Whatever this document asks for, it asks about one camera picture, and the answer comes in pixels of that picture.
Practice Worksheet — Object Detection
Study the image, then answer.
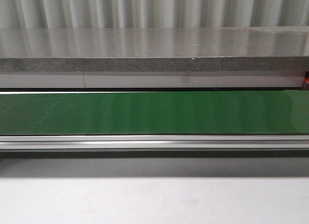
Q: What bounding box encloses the grey speckled stone counter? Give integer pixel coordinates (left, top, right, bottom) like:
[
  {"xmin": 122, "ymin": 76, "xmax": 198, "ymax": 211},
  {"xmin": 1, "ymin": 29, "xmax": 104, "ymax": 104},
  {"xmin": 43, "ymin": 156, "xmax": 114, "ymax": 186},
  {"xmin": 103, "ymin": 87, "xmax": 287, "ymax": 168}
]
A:
[{"xmin": 0, "ymin": 27, "xmax": 309, "ymax": 90}]

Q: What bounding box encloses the green conveyor belt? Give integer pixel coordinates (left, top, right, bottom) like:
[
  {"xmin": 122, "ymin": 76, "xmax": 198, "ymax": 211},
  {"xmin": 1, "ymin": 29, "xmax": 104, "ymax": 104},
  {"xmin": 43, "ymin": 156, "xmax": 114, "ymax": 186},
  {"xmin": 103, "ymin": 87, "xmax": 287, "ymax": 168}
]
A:
[{"xmin": 0, "ymin": 90, "xmax": 309, "ymax": 135}]

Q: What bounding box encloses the red object at edge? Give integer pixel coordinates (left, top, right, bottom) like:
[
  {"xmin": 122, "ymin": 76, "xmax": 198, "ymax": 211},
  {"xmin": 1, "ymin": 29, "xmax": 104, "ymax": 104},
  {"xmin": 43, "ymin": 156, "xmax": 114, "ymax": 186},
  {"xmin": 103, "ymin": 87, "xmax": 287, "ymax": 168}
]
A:
[{"xmin": 304, "ymin": 71, "xmax": 309, "ymax": 90}]

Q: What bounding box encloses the white pleated curtain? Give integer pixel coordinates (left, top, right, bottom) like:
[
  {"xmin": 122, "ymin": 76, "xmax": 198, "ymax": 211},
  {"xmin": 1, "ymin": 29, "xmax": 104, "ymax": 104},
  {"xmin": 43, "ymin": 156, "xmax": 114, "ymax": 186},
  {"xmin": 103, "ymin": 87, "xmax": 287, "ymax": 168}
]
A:
[{"xmin": 0, "ymin": 0, "xmax": 309, "ymax": 28}]

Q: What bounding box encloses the aluminium conveyor frame rail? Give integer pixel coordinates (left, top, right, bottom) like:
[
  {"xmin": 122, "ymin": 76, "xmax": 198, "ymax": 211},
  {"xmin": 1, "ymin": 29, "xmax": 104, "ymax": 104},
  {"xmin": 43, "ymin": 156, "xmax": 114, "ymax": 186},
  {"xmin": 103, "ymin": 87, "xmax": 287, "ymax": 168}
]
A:
[{"xmin": 0, "ymin": 134, "xmax": 309, "ymax": 151}]

